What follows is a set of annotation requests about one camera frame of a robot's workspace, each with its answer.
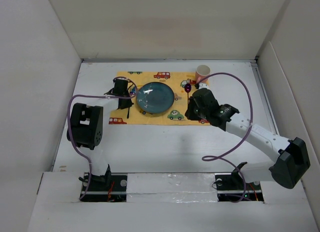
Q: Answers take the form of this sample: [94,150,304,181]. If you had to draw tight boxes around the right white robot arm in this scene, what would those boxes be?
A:
[185,83,311,189]

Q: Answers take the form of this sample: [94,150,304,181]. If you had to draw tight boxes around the iridescent metallic fork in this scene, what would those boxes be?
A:
[126,83,138,119]

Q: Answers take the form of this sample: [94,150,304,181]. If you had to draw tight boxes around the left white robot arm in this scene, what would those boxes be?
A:
[66,76,136,177]

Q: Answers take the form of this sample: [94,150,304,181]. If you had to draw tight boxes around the pink cup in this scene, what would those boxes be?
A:
[195,65,211,84]

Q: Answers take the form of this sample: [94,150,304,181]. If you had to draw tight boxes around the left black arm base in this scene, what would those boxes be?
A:
[78,166,128,203]

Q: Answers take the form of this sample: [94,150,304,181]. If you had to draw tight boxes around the dark teal plate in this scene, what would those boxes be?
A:
[136,82,175,115]

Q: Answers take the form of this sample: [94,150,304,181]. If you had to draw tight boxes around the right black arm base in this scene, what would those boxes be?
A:
[211,162,264,203]

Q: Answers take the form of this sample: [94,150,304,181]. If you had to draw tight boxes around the purple metallic spoon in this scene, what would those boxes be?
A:
[184,83,192,106]

